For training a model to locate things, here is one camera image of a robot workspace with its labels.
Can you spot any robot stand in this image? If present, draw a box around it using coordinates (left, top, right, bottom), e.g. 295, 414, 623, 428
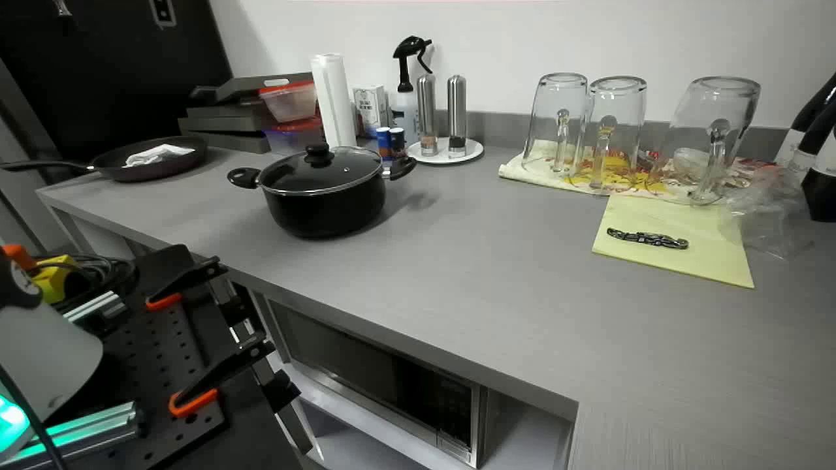
0, 244, 315, 470

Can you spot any stack of dark trays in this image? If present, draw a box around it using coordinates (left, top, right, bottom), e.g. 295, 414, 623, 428
177, 72, 315, 155

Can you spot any clear plastic bag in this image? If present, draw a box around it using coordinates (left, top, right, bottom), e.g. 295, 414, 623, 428
717, 162, 818, 260

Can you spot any patterned dish towel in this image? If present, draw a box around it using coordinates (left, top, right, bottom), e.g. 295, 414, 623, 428
498, 140, 779, 200

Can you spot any microwave door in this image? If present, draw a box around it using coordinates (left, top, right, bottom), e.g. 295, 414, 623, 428
266, 299, 481, 469

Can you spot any large glass mug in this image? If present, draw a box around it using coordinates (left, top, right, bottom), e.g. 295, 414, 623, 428
659, 76, 762, 206

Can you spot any black clamp with orange handle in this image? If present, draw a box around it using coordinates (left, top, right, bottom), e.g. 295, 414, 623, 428
168, 339, 277, 419
144, 256, 229, 311

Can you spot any dark metal bottle opener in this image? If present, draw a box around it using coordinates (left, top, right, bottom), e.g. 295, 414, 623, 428
606, 227, 690, 251

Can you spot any microwave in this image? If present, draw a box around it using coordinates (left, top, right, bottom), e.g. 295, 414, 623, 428
264, 296, 498, 470

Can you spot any yellow cloth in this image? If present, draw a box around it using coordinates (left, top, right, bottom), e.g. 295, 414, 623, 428
592, 194, 756, 289

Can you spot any steel mill with light filling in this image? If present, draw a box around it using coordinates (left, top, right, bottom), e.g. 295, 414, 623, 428
416, 73, 439, 157

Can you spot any black pot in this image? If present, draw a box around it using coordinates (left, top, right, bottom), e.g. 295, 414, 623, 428
227, 146, 418, 240

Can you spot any plastic container with red lid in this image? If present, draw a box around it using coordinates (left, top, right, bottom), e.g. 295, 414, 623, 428
259, 80, 319, 123

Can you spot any small white carton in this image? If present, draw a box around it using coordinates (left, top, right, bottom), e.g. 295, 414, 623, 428
352, 84, 390, 138

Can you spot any white crumpled cloth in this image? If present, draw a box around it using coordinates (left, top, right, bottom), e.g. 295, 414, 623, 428
122, 144, 196, 168

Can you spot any plastic container with blue lid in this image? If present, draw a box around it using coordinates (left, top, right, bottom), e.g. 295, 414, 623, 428
264, 117, 326, 156

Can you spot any glass lid with black knob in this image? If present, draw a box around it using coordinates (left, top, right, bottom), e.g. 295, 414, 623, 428
259, 142, 384, 196

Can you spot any black frying pan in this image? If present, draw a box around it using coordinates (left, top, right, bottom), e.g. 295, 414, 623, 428
0, 135, 210, 183

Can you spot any white plate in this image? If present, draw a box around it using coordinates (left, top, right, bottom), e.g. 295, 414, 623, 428
407, 136, 485, 165

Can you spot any black cable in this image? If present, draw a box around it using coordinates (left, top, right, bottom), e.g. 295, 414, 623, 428
64, 253, 139, 296

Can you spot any white paper towel roll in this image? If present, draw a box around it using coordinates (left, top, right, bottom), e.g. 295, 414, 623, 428
310, 53, 359, 149

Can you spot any spray bottle with black trigger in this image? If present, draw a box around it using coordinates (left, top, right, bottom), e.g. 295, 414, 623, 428
388, 35, 434, 148

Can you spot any steel mill with dark filling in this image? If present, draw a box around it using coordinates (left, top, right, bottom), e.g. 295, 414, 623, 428
447, 74, 468, 159

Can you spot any yellow box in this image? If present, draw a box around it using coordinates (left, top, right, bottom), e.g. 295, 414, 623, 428
31, 254, 80, 305

